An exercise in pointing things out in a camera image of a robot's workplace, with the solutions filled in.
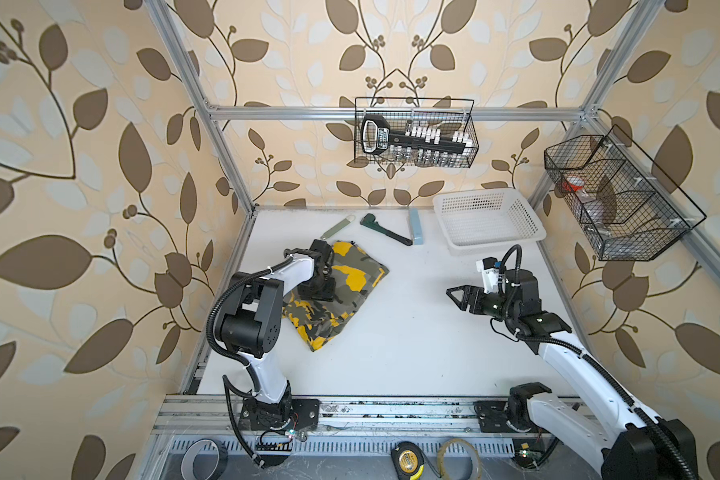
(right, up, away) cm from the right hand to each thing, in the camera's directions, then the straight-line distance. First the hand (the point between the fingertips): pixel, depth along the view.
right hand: (457, 295), depth 81 cm
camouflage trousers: (-29, +3, +16) cm, 33 cm away
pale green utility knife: (-36, +20, +35) cm, 54 cm away
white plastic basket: (+21, +23, +34) cm, 47 cm away
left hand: (-39, -2, +14) cm, 41 cm away
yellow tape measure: (-16, -34, -14) cm, 40 cm away
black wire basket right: (+40, +23, -8) cm, 47 cm away
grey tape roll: (-65, -33, -14) cm, 74 cm away
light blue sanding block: (-7, +19, +28) cm, 35 cm away
